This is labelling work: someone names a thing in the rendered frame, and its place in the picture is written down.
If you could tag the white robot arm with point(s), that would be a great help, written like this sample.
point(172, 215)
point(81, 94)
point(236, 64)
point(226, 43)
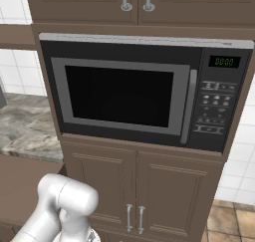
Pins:
point(63, 199)

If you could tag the black and silver microwave oven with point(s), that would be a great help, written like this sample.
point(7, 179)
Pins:
point(146, 93)

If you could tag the brown cupboard door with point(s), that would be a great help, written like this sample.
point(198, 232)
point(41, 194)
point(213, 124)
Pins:
point(83, 3)
point(199, 5)
point(176, 193)
point(103, 183)

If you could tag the brown wall shelf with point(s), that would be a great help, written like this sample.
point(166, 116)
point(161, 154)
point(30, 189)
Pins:
point(16, 37)

